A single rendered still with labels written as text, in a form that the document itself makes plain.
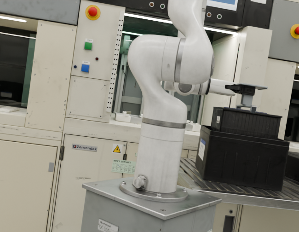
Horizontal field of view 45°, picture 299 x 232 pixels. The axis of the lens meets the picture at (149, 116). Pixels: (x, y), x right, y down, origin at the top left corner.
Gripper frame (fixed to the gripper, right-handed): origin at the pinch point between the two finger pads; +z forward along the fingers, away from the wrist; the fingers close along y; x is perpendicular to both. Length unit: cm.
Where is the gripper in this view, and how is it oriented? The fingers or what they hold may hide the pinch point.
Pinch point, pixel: (248, 90)
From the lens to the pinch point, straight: 142.1
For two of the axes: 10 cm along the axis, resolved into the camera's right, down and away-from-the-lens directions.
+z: 9.9, 1.5, -0.1
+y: -0.1, 0.4, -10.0
